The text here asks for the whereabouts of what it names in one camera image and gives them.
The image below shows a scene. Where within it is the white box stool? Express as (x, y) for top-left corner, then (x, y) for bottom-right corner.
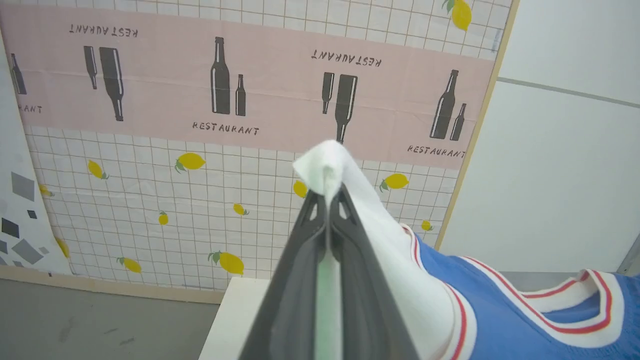
(198, 277), (274, 360)

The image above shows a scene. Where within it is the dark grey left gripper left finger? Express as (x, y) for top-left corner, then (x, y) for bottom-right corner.
(239, 190), (329, 360)

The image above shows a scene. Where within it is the blue jersey with white collar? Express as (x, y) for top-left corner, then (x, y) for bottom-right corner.
(292, 139), (640, 360)

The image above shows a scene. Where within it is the lemon print grid screen panel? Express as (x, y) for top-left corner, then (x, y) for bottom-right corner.
(0, 0), (521, 306)

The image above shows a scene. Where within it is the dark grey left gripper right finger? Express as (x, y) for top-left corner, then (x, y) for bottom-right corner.
(327, 184), (419, 360)

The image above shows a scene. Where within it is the white panel with grey shapes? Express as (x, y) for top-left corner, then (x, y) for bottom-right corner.
(0, 30), (74, 277)

